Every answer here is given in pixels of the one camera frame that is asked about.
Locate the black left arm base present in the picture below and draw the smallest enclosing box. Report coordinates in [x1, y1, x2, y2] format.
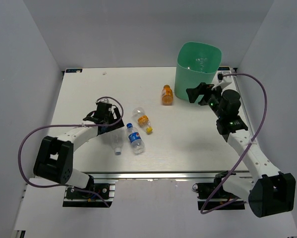
[62, 183, 115, 208]

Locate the green plastic bin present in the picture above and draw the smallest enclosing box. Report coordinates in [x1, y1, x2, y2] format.
[175, 42, 222, 101]

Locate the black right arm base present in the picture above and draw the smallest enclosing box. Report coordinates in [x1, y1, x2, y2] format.
[192, 171, 245, 211]

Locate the clear bottle yellow cap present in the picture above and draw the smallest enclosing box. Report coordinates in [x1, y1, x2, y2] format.
[132, 107, 153, 134]

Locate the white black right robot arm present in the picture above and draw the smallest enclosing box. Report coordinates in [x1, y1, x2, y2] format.
[186, 83, 296, 218]

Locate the clear Aquafina bottle blue label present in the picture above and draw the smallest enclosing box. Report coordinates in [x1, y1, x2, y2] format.
[111, 131, 123, 156]

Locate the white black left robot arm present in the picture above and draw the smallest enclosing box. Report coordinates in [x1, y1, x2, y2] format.
[33, 101, 124, 198]

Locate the clear Pepsi bottle blue cap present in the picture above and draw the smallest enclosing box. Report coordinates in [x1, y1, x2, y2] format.
[126, 123, 145, 154]

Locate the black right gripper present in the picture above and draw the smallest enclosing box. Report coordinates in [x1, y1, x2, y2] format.
[185, 83, 226, 119]

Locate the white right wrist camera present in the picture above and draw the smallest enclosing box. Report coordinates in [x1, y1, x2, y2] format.
[212, 71, 233, 90]

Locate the orange juice bottle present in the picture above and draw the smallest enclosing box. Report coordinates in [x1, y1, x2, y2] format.
[161, 85, 174, 106]

